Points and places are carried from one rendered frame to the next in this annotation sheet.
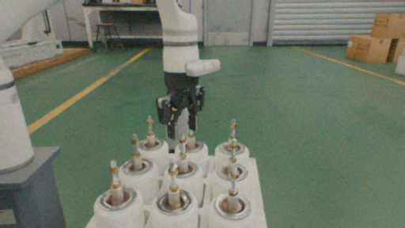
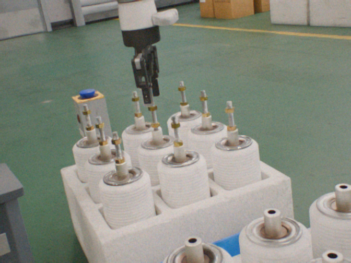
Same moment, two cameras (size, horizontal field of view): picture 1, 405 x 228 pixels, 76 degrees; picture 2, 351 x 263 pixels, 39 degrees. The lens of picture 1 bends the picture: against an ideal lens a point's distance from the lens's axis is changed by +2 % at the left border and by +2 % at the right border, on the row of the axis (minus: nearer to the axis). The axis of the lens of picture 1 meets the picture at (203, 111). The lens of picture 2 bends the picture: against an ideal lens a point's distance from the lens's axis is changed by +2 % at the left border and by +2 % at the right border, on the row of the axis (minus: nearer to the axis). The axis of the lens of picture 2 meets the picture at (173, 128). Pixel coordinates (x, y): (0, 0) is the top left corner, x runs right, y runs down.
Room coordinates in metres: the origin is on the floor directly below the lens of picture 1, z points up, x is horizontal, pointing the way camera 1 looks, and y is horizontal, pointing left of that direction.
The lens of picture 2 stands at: (-0.36, 0.45, 0.62)
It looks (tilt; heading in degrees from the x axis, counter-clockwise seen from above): 19 degrees down; 334
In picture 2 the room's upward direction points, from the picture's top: 9 degrees counter-clockwise
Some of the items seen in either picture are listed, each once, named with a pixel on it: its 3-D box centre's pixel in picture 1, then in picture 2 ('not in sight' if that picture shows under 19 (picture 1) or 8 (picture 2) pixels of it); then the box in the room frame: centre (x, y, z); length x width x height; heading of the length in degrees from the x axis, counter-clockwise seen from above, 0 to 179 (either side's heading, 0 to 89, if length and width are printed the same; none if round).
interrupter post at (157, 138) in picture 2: (183, 165); (157, 136); (0.54, 0.05, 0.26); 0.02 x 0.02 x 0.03
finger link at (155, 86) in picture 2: (192, 122); (153, 87); (0.57, 0.03, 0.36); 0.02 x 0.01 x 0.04; 53
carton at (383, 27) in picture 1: (389, 25); not in sight; (3.57, -2.42, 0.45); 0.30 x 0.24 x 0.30; 3
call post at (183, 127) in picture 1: (178, 146); (100, 152); (0.84, 0.09, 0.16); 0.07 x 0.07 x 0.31; 84
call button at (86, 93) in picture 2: not in sight; (87, 94); (0.84, 0.09, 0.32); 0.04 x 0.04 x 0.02
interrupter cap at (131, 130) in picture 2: (191, 146); (141, 128); (0.66, 0.04, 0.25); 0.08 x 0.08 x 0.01
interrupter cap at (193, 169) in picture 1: (183, 169); (158, 142); (0.54, 0.05, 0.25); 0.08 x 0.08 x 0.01
